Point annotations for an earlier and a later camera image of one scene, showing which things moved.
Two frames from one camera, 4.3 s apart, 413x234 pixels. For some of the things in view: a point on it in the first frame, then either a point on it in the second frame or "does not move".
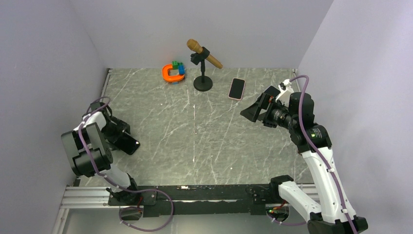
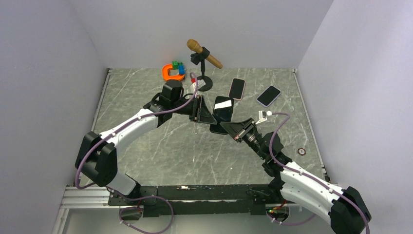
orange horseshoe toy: x=165 y=75 does not move
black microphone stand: x=201 y=83 does not move
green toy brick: x=176 y=64 does not move
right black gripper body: x=267 y=119 → x=248 y=130
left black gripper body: x=113 y=129 → x=193 y=117
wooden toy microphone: x=193 y=45 does not move
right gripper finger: x=264 y=103 → x=233 y=127
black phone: x=127 y=144 → x=223 y=108
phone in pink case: x=236 y=88 does not move
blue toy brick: x=181 y=69 does not move
